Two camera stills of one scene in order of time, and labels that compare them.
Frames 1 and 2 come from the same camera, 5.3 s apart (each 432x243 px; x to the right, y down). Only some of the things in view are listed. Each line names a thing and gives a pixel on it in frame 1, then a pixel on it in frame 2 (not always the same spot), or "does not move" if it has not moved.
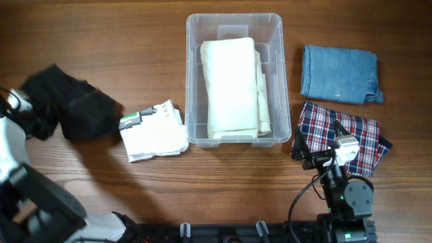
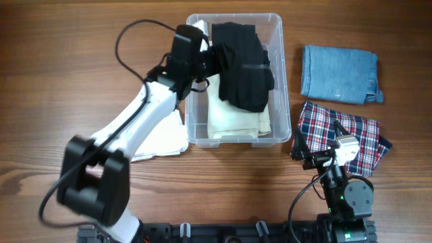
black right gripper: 302,151 does not move
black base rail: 364,231 does not move
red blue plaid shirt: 318,133 does not move
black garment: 81,111 → 246,86
